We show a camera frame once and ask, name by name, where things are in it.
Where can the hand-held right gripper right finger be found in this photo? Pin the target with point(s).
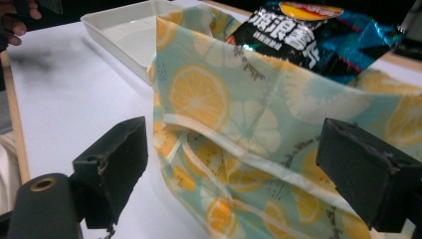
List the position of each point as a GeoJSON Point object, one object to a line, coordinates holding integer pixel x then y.
{"type": "Point", "coordinates": [365, 176]}

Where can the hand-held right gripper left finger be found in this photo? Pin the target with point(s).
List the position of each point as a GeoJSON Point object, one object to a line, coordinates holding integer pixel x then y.
{"type": "Point", "coordinates": [112, 172]}

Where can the lemon print cloth bag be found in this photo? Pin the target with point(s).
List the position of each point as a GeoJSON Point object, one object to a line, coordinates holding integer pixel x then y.
{"type": "Point", "coordinates": [252, 132]}

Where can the black and blue chip bag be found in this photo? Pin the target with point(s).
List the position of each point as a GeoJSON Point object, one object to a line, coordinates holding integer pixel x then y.
{"type": "Point", "coordinates": [318, 36]}

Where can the white plastic tray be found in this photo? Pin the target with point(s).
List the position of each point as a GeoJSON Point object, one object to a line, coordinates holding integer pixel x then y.
{"type": "Point", "coordinates": [127, 35]}

